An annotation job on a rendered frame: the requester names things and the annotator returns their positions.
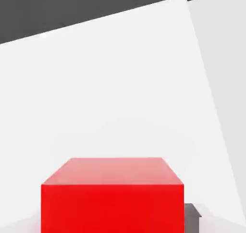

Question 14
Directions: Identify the small red cube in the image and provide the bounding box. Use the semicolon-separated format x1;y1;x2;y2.
40;157;185;233

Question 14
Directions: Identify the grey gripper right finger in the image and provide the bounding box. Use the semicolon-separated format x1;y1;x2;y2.
184;202;246;233

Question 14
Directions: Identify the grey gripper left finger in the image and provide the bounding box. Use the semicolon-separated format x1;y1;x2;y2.
0;208;41;233

